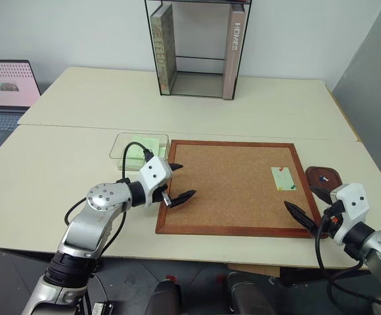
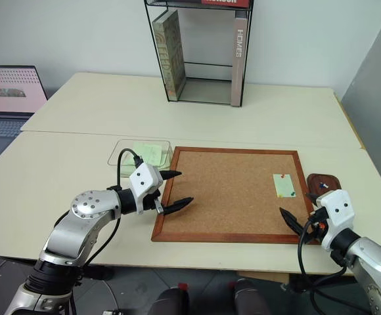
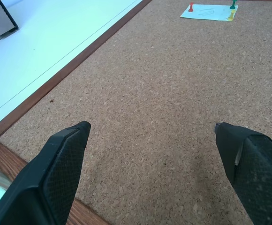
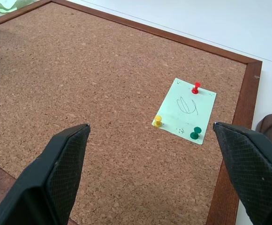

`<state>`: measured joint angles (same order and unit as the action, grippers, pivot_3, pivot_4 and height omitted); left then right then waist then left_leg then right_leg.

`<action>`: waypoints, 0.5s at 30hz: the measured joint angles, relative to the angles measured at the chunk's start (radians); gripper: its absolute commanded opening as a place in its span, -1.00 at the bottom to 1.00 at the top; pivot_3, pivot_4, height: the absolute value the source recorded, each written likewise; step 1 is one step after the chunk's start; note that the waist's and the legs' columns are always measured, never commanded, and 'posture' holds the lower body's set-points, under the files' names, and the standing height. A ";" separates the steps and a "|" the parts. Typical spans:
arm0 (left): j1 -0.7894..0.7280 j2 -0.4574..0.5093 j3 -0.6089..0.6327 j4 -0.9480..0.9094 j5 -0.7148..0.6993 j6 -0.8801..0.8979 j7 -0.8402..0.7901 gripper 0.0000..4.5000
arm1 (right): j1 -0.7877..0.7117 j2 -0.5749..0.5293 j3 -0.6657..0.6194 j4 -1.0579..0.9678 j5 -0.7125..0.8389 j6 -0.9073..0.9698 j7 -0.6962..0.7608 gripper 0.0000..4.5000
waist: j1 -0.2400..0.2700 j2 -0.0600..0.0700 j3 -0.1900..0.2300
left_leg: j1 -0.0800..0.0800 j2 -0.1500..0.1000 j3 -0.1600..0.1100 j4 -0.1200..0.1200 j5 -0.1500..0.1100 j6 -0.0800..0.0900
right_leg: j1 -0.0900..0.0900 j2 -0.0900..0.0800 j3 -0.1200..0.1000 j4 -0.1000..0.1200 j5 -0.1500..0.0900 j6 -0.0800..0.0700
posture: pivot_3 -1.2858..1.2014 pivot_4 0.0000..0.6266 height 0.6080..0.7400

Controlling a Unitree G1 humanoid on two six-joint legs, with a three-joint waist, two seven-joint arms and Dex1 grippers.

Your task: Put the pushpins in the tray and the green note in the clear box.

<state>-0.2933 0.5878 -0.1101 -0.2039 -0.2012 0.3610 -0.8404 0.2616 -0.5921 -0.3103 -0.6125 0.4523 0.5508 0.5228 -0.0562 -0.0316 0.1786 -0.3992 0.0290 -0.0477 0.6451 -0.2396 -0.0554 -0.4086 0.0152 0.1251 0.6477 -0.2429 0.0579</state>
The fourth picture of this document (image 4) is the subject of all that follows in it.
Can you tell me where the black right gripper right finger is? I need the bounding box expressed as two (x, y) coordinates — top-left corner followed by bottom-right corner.
(212, 121), (272, 225)

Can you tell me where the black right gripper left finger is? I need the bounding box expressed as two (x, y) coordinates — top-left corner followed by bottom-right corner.
(0, 123), (91, 225)

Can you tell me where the green push pin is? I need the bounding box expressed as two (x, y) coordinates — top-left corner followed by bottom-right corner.
(189, 127), (203, 140)

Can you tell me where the light green paper note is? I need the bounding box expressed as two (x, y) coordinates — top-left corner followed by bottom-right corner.
(151, 78), (217, 145)

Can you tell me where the red push pin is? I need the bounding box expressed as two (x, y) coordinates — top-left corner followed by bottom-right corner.
(191, 82), (202, 95)

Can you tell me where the yellow push pin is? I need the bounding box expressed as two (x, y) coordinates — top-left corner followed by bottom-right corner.
(153, 115), (163, 128)

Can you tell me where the wood-framed cork board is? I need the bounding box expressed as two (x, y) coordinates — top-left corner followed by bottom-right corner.
(0, 0), (263, 225)

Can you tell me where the light green paper stack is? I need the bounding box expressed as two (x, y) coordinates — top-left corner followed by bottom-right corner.
(0, 0), (18, 12)

